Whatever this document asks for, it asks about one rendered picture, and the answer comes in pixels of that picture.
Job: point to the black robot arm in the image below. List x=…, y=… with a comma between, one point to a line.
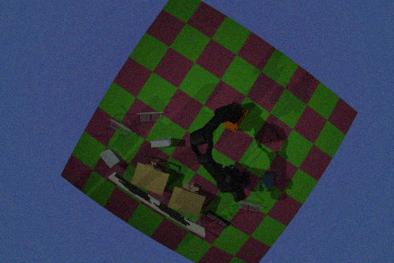
x=225, y=182

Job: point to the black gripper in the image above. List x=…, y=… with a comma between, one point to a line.
x=244, y=178

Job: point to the long black flat bar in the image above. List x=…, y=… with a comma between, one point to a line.
x=154, y=203

